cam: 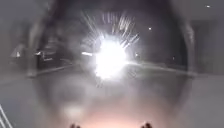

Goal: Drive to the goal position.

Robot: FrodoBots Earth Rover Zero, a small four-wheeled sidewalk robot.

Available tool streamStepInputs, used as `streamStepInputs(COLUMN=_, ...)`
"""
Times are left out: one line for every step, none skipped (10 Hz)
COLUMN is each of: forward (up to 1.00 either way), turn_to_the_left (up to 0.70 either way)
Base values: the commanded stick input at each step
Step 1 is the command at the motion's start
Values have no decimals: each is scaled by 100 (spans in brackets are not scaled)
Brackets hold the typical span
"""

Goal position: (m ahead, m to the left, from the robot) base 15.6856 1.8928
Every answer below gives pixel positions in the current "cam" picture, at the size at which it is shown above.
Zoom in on grey asphalt road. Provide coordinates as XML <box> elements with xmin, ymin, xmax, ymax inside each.
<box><xmin>0</xmin><ymin>62</ymin><xmax>224</xmax><ymax>128</ymax></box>

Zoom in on kerb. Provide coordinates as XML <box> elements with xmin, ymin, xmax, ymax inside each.
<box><xmin>26</xmin><ymin>64</ymin><xmax>76</xmax><ymax>78</ymax></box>

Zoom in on robot's own part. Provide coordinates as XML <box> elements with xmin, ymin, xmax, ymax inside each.
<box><xmin>69</xmin><ymin>123</ymin><xmax>82</xmax><ymax>128</ymax></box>
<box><xmin>140</xmin><ymin>122</ymin><xmax>153</xmax><ymax>128</ymax></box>

